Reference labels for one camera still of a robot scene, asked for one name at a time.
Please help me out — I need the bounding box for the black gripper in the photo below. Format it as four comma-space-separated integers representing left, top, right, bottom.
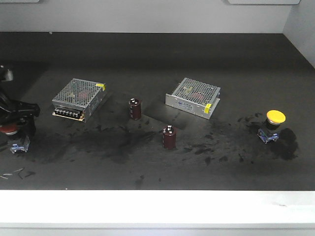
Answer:
0, 88, 40, 136

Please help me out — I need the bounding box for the rear dark red capacitor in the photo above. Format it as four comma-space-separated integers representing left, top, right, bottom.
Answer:
129, 98, 142, 120

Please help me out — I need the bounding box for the left metal power supply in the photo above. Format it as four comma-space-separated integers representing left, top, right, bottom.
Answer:
52, 78, 107, 122

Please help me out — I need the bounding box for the metal power supply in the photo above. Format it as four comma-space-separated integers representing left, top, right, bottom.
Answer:
165, 78, 221, 119
52, 78, 107, 122

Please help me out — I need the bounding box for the dark red capacitor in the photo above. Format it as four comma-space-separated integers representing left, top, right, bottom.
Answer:
129, 98, 142, 120
162, 125, 177, 149

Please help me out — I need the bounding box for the front dark red capacitor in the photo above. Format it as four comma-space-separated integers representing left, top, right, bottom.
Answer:
162, 125, 177, 149

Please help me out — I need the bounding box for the right metal power supply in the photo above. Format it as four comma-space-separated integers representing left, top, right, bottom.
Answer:
165, 78, 221, 119

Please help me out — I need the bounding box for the yellow mushroom push button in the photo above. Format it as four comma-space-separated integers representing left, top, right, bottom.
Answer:
257, 110, 286, 144

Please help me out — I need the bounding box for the red mushroom push button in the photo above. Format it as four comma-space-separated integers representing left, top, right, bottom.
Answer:
0, 123, 30, 153

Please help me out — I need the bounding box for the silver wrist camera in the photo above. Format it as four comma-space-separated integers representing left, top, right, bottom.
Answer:
0, 65, 13, 82

